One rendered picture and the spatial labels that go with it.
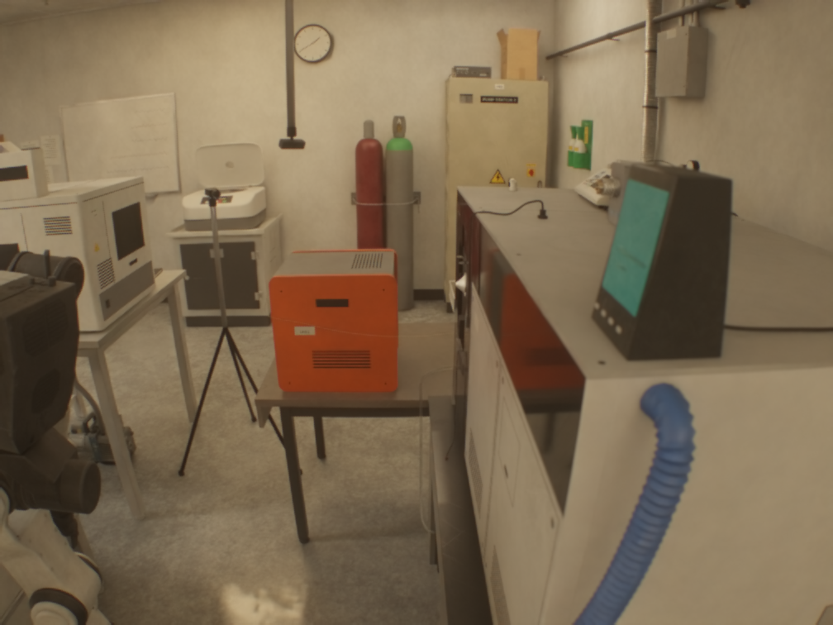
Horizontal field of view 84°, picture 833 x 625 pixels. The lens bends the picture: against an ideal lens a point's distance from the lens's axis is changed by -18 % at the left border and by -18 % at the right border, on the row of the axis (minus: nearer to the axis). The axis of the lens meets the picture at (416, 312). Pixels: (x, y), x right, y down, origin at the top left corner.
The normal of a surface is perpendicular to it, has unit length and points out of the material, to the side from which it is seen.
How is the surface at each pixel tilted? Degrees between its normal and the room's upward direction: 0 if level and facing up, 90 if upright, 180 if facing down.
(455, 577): 0
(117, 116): 90
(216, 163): 105
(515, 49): 90
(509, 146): 90
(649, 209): 80
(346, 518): 0
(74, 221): 90
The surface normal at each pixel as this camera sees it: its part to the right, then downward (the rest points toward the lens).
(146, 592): 0.00, -0.94
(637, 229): -0.99, -0.15
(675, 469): -0.19, -0.43
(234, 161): 0.03, 0.58
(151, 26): 0.03, 0.34
